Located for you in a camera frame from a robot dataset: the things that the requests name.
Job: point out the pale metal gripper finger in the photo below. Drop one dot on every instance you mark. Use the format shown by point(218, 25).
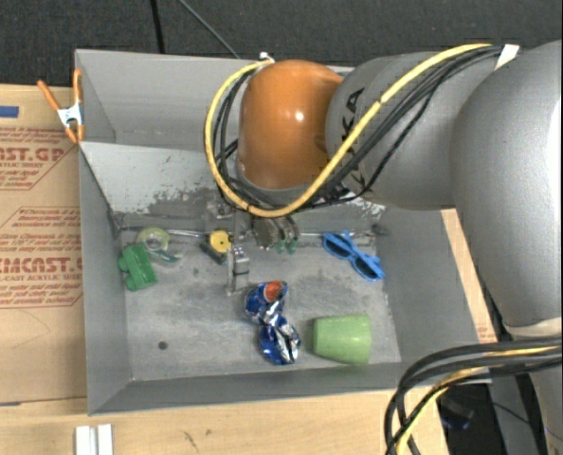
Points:
point(243, 268)
point(231, 273)

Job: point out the yellow and black round tool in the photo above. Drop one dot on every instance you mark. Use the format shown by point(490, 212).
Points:
point(220, 242)

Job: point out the crushed blue drink can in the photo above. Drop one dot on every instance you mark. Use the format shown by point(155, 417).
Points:
point(279, 344)
point(262, 301)

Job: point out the grey metal bin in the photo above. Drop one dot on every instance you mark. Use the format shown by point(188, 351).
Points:
point(201, 320)

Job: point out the clear green tape dispenser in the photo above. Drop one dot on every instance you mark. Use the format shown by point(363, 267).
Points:
point(158, 249)

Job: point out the blue sunglasses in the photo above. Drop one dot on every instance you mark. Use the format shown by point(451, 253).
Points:
point(357, 259)

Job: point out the green toy block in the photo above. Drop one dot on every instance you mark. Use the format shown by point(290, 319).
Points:
point(138, 268)

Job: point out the green plastic cup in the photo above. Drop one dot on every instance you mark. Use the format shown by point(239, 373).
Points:
point(342, 339)

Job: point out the brown cardboard board red print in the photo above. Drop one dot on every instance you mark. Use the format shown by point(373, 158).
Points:
point(35, 330)

